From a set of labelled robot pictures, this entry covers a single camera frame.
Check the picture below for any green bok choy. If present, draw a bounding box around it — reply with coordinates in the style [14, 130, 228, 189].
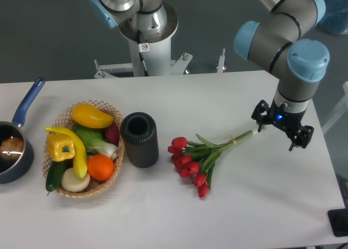
[73, 124, 117, 160]

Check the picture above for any yellow mango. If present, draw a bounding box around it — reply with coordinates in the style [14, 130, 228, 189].
[71, 103, 114, 129]

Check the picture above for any black device at table edge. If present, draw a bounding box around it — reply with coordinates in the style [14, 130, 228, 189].
[327, 208, 347, 237]

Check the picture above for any dark red radish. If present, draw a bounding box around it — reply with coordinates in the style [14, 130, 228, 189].
[105, 121, 120, 146]

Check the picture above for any yellow banana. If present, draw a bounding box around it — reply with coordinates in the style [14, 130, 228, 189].
[45, 127, 88, 179]

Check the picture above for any dark ribbed cylindrical vase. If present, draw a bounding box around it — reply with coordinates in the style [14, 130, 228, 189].
[120, 112, 159, 169]

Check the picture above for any blue saucepan with handle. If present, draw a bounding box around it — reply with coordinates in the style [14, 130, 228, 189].
[1, 77, 46, 184]

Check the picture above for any green cucumber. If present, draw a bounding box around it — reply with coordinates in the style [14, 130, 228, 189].
[46, 160, 70, 194]

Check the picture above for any yellow bell pepper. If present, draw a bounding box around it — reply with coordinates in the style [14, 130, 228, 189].
[46, 133, 75, 162]

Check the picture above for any red tulip bouquet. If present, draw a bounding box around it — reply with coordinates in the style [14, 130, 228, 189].
[167, 128, 259, 198]

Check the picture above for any white round onion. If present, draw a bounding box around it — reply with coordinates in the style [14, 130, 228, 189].
[61, 167, 90, 192]

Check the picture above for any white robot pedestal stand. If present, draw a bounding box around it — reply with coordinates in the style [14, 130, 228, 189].
[89, 0, 228, 79]

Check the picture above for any orange fruit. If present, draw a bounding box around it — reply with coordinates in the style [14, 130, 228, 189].
[88, 154, 115, 181]

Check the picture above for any woven wicker basket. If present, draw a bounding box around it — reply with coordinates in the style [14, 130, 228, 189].
[42, 101, 125, 198]

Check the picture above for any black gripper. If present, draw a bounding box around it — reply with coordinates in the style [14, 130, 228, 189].
[251, 99, 314, 151]

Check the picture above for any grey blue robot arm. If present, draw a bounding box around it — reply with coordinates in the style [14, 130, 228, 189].
[233, 0, 330, 148]

